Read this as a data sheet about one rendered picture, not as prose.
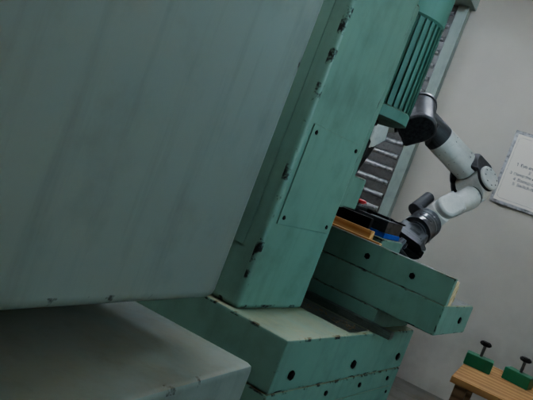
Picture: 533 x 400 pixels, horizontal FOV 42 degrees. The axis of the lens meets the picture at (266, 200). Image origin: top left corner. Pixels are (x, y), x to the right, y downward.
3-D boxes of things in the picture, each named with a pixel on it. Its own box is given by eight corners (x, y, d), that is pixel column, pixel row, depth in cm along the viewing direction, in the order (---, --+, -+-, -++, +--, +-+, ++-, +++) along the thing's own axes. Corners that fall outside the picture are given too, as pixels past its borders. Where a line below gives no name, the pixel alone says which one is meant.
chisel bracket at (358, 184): (353, 216, 150) (367, 180, 149) (324, 209, 138) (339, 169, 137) (324, 205, 154) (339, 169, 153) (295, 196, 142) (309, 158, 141)
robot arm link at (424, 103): (427, 134, 220) (400, 105, 216) (451, 118, 215) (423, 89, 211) (427, 154, 211) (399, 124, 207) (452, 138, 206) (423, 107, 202)
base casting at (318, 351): (401, 367, 151) (416, 329, 151) (269, 397, 103) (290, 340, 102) (246, 286, 175) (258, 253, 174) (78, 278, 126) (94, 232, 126)
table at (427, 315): (476, 332, 154) (485, 306, 153) (435, 336, 128) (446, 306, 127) (264, 233, 185) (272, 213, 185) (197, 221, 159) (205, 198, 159)
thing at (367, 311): (407, 325, 152) (413, 309, 152) (370, 328, 134) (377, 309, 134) (266, 257, 173) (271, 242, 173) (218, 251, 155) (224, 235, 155)
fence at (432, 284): (447, 306, 129) (458, 279, 128) (445, 306, 127) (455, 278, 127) (210, 199, 160) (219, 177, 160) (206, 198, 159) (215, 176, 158)
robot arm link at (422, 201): (418, 248, 196) (435, 233, 204) (443, 230, 189) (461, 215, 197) (393, 217, 198) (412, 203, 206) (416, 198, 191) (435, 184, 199)
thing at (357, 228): (363, 262, 151) (375, 232, 150) (360, 261, 149) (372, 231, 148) (307, 236, 159) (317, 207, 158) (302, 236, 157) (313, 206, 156)
